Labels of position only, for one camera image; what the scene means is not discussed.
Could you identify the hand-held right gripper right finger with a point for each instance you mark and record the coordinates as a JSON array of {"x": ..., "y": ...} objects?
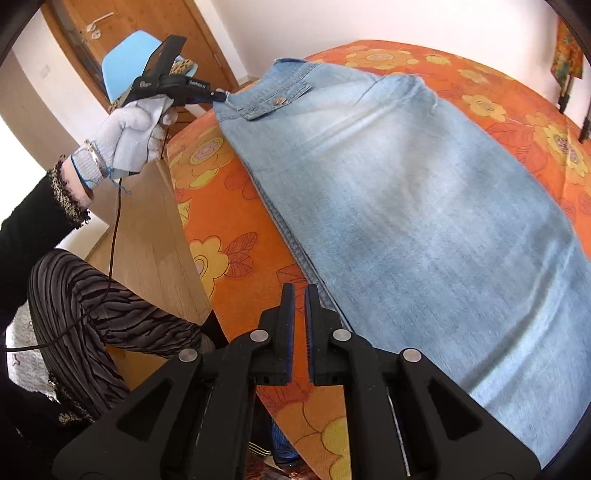
[{"x": 309, "y": 332}]

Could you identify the metal camera tripod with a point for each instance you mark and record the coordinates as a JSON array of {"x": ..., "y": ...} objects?
[{"x": 564, "y": 102}]

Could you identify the orange floral bedspread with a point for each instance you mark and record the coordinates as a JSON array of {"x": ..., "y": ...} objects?
[{"x": 212, "y": 184}]

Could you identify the light blue chair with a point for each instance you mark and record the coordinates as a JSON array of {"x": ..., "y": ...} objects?
[{"x": 134, "y": 53}]

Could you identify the light blue denim pants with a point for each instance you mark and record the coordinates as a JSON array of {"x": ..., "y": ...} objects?
[{"x": 415, "y": 207}]

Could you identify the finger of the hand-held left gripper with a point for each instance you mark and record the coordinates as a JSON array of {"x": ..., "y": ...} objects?
[{"x": 218, "y": 96}]

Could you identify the wooden door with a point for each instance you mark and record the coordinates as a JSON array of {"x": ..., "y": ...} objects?
[{"x": 184, "y": 18}]

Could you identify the person's left hand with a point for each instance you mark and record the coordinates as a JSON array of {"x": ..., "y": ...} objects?
[{"x": 127, "y": 134}]

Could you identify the orange patterned scarf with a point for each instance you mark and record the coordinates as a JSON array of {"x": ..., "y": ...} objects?
[{"x": 565, "y": 55}]

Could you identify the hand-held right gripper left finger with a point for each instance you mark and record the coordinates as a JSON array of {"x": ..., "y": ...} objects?
[{"x": 290, "y": 323}]

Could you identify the person's left forearm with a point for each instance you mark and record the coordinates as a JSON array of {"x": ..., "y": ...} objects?
[{"x": 32, "y": 221}]

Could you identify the person's striped trouser leg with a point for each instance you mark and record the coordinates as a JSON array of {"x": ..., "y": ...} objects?
[{"x": 92, "y": 300}]

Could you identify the white wall switch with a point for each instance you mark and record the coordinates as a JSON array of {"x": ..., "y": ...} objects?
[{"x": 46, "y": 70}]

